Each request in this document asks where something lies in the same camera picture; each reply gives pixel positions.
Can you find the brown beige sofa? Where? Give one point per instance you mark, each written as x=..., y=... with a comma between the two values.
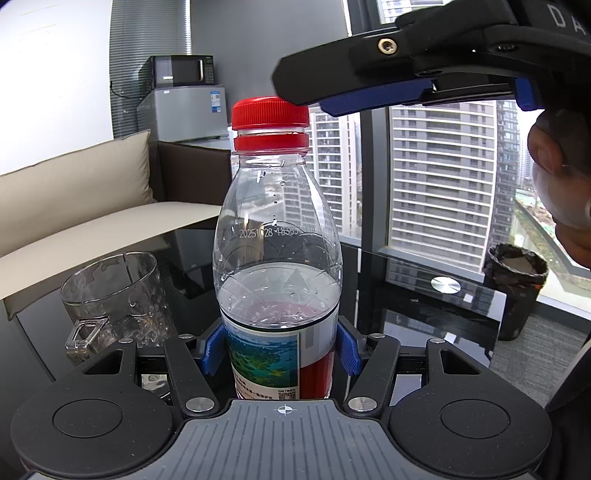
x=92, y=230

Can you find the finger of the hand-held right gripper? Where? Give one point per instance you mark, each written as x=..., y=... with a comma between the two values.
x=332, y=74

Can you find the silver mini fridge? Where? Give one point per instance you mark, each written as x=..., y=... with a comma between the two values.
x=184, y=113

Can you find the clear plastic water bottle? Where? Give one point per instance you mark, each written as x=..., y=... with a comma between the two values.
x=277, y=258

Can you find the black lined trash bin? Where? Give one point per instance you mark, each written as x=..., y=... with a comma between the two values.
x=515, y=295

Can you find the clear glass mug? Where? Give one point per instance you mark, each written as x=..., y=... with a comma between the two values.
x=115, y=295

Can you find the red bottle cap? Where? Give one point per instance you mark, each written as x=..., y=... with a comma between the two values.
x=270, y=113

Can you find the large beige cushion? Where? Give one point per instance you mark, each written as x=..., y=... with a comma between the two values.
x=74, y=184

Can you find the black microwave oven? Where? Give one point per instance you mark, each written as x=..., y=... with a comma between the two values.
x=182, y=71

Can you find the person's right hand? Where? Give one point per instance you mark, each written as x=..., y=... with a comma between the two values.
x=565, y=184

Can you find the round metal table disc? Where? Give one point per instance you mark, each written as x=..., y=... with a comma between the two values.
x=445, y=285

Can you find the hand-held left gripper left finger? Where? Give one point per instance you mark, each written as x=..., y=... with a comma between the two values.
x=213, y=353

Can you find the grey venetian blinds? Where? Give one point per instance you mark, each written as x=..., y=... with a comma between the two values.
x=147, y=32

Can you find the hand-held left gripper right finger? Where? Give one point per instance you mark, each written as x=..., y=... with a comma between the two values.
x=348, y=354

